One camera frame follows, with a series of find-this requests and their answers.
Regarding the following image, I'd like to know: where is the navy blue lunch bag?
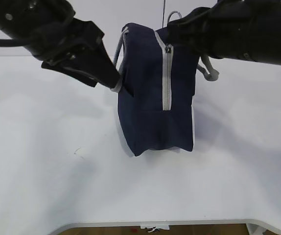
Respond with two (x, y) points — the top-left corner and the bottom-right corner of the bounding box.
(113, 23), (219, 156)

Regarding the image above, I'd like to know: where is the white paper scrap under table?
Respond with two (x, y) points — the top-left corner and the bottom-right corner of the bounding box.
(140, 224), (170, 233)

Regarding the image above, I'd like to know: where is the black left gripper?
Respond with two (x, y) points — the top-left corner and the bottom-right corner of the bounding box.
(30, 18), (120, 89)

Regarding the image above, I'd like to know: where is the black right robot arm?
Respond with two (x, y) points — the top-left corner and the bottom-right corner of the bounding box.
(167, 0), (281, 65)

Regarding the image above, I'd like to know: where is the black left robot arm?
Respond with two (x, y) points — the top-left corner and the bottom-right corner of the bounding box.
(0, 0), (120, 88)

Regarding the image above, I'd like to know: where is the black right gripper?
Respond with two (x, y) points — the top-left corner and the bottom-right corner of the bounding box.
(167, 6), (226, 59)

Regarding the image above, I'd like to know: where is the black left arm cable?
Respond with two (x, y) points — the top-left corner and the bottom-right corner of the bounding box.
(0, 36), (33, 48)

